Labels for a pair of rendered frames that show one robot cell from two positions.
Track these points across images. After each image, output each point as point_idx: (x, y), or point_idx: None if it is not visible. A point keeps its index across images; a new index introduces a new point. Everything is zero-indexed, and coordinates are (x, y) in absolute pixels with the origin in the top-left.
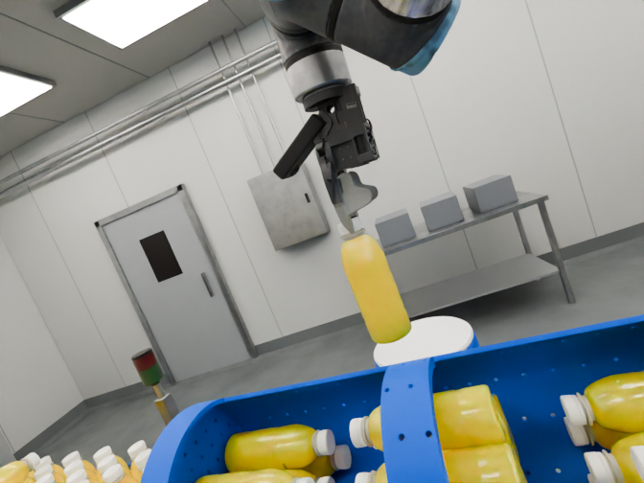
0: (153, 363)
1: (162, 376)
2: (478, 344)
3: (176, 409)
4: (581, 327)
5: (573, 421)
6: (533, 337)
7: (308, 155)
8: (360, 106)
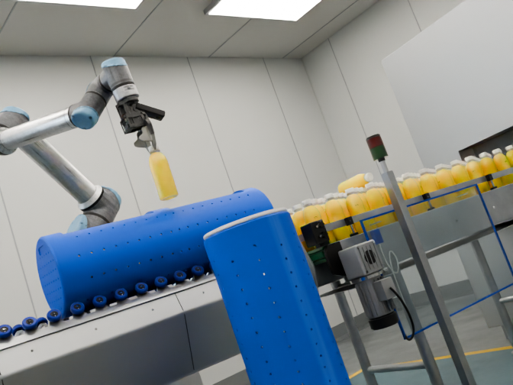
0: (370, 147)
1: (376, 158)
2: (208, 247)
3: (390, 186)
4: (102, 224)
5: None
6: (118, 221)
7: (152, 113)
8: (118, 114)
